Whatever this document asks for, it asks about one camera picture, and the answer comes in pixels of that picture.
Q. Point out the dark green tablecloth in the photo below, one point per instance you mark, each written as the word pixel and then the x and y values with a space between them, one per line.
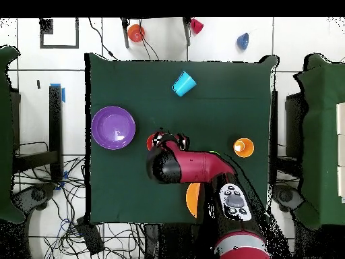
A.
pixel 134 188

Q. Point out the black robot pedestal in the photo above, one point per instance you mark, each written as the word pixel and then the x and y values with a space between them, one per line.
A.
pixel 175 240

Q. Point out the red cup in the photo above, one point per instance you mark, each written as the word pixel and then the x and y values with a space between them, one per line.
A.
pixel 197 26

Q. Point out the black power box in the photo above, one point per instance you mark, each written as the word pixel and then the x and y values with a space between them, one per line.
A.
pixel 90 237

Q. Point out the short black beam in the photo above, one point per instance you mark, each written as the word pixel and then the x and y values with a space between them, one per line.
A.
pixel 35 160

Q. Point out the purple bowl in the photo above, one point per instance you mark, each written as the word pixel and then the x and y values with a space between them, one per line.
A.
pixel 107 126

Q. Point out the orange cup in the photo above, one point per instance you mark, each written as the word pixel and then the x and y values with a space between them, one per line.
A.
pixel 149 143

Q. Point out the gray black machine base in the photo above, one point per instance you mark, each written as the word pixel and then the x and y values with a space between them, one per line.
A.
pixel 285 195
pixel 37 194

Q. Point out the green cloth side table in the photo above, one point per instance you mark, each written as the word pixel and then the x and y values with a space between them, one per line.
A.
pixel 6 135
pixel 320 135

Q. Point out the large yellow bowl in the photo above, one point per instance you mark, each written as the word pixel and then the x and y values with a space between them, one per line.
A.
pixel 192 199

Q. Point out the orange bowl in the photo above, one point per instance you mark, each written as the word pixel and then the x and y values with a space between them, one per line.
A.
pixel 136 33

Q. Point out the long black beam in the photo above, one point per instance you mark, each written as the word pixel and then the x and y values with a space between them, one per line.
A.
pixel 55 121

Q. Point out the light blue cup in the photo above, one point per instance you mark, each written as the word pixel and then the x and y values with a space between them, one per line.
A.
pixel 184 83

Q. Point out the blue bowl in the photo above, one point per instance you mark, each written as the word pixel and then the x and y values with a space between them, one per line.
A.
pixel 242 41

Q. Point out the black stand leg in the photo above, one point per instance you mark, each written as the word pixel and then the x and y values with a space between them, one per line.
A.
pixel 187 35
pixel 125 35

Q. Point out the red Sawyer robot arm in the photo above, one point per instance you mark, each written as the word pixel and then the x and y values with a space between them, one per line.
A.
pixel 199 167

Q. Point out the white boxes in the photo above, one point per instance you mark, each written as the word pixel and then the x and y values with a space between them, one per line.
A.
pixel 341 151

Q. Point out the black square frame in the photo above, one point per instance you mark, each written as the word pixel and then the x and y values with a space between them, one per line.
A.
pixel 76 35

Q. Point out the yellow cup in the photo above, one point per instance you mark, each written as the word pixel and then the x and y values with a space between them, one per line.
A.
pixel 248 149

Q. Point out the thin black bar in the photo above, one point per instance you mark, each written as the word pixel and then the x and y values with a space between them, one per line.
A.
pixel 274 121

